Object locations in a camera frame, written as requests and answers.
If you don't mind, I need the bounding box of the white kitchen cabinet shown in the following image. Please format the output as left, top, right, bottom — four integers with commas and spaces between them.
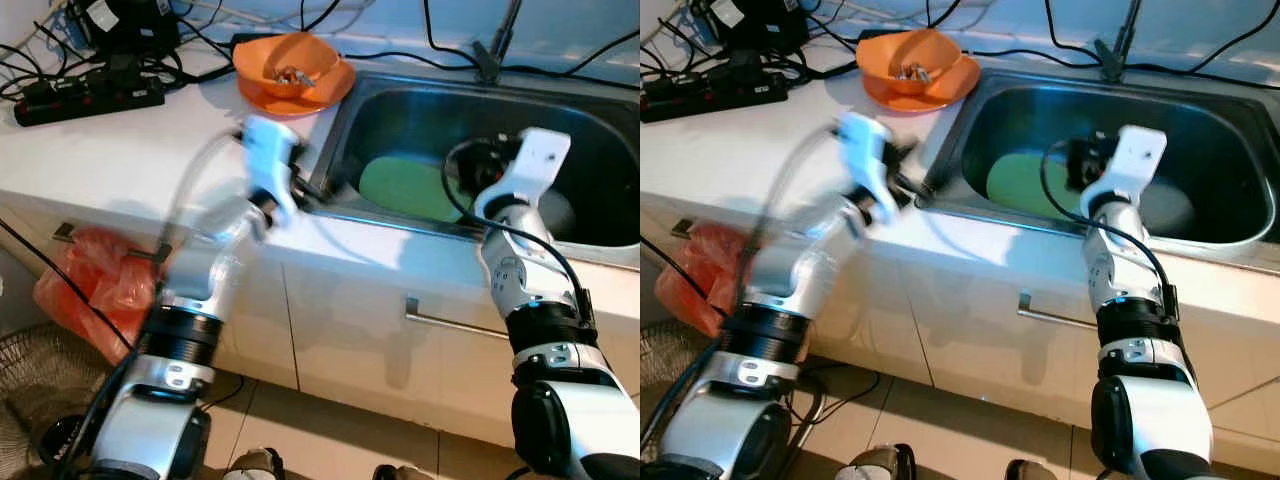
640, 185, 1280, 446
0, 190, 641, 451

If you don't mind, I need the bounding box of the stainless steel sink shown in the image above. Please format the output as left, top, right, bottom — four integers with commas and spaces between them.
300, 68, 641, 273
915, 68, 1280, 263

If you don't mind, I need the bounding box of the green plate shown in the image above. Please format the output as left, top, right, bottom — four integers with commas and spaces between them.
358, 152, 481, 224
985, 150, 1091, 223

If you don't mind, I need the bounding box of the pale ceramic bowl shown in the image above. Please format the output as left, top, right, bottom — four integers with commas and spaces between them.
1140, 180, 1196, 241
535, 190, 579, 241

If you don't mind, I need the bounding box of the orange plastic plate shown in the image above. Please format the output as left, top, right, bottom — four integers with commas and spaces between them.
236, 55, 356, 116
862, 52, 982, 113

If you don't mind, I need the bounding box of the spring clamp on rod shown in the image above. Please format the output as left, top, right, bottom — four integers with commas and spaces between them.
1095, 0, 1141, 83
475, 0, 523, 83

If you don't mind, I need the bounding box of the orange plastic bowl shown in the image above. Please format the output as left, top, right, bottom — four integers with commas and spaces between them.
857, 28, 963, 96
233, 32, 339, 99

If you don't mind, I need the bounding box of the black power strip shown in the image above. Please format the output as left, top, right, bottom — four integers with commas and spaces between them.
640, 68, 789, 123
13, 72, 167, 128

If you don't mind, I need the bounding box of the black adapter box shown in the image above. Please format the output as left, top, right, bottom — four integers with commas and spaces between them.
700, 0, 809, 53
75, 0, 183, 56

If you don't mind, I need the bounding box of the red plastic bag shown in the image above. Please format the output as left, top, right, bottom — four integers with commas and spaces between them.
655, 222, 756, 336
33, 226, 161, 366

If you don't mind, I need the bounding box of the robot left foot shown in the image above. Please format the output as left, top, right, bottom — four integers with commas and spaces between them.
848, 443, 916, 480
225, 447, 288, 480

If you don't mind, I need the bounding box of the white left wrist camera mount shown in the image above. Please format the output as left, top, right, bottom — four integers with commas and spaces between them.
835, 110, 901, 226
243, 114, 303, 229

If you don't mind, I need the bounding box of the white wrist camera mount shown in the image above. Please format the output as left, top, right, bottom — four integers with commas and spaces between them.
243, 114, 303, 229
476, 127, 572, 219
1085, 125, 1168, 206
835, 110, 901, 226

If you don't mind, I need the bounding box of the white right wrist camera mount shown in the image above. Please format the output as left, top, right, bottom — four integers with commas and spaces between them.
476, 127, 572, 219
1085, 125, 1168, 206

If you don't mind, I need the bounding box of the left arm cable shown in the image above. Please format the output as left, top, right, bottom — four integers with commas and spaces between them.
772, 125, 846, 253
160, 130, 246, 263

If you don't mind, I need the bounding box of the wire fan guard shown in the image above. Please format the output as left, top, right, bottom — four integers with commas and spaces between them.
0, 322, 106, 480
640, 318, 716, 401

